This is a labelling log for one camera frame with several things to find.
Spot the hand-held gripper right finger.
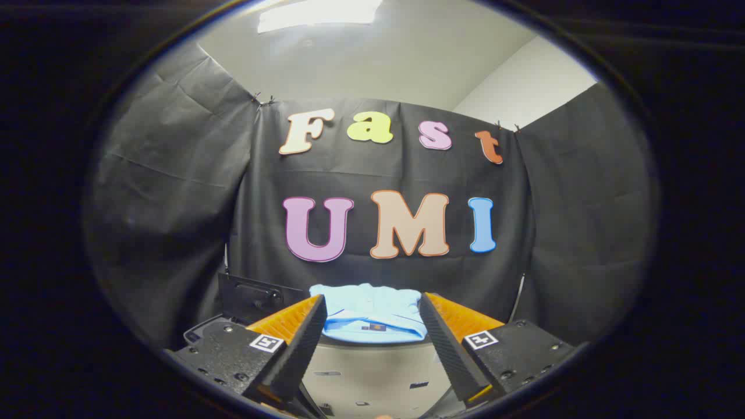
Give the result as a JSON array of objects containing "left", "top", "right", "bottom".
[{"left": 419, "top": 292, "right": 576, "bottom": 404}]

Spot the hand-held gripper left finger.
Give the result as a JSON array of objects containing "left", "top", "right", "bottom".
[{"left": 165, "top": 294, "right": 328, "bottom": 409}]

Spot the light blue shirt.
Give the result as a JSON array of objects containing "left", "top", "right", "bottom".
[{"left": 308, "top": 283, "right": 428, "bottom": 344}]

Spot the grey cabinet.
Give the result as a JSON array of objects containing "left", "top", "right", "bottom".
[{"left": 301, "top": 336, "right": 457, "bottom": 419}]

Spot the black backdrop cloth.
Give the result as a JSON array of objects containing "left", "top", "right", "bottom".
[{"left": 84, "top": 41, "right": 658, "bottom": 350}]

